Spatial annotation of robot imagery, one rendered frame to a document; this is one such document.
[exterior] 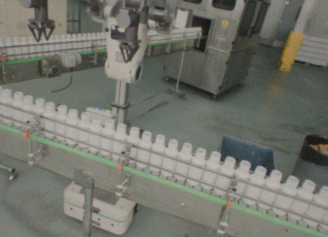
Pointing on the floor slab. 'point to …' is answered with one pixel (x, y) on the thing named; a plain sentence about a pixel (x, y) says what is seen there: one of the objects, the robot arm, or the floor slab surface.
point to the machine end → (220, 37)
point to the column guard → (290, 51)
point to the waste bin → (312, 162)
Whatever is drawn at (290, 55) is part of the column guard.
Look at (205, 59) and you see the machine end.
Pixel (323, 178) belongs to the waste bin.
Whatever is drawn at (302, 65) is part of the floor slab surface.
